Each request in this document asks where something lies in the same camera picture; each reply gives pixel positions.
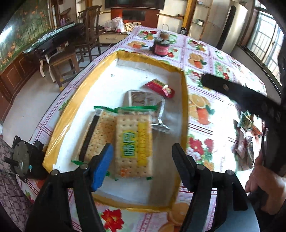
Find cracker pack with black stripe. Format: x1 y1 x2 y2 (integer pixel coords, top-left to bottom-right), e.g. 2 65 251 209
71 106 117 166

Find yellow green cracker pack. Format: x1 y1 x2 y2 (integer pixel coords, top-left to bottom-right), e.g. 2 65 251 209
114 107 153 179

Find silver foil snack pack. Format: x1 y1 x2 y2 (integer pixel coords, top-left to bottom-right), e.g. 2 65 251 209
127 90 170 134

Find small red snack packet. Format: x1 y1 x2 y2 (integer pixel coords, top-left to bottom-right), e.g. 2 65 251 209
143 79 175 99

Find person's right hand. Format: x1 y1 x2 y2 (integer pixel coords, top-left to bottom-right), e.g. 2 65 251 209
245 151 285 215

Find window with grille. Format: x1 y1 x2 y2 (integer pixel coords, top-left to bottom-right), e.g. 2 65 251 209
246 1 284 85

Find small grey motor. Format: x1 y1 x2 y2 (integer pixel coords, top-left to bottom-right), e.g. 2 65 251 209
4 136 48 183

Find yellow cardboard tray box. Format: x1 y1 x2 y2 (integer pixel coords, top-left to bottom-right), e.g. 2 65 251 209
43 51 188 212

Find white tower air conditioner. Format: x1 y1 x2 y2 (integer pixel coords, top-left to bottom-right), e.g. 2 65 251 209
216 1 248 54

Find wooden stool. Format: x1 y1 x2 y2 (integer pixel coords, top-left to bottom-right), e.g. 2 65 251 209
46 46 80 91

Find dark jar with pink label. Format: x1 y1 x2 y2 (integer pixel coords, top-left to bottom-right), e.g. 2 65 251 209
152 31 170 57

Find black piano table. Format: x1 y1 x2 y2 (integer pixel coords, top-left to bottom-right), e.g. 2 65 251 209
22 23 83 59

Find white plastic bag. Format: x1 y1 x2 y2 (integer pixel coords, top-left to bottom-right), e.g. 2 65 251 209
104 17 125 33

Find dark wooden chair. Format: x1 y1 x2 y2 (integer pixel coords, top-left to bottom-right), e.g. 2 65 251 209
74 5 102 62

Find wall television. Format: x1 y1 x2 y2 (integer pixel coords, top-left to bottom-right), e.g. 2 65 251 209
105 0 165 10

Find floral wall painting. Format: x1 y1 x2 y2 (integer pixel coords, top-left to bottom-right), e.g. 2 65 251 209
1 1 51 71

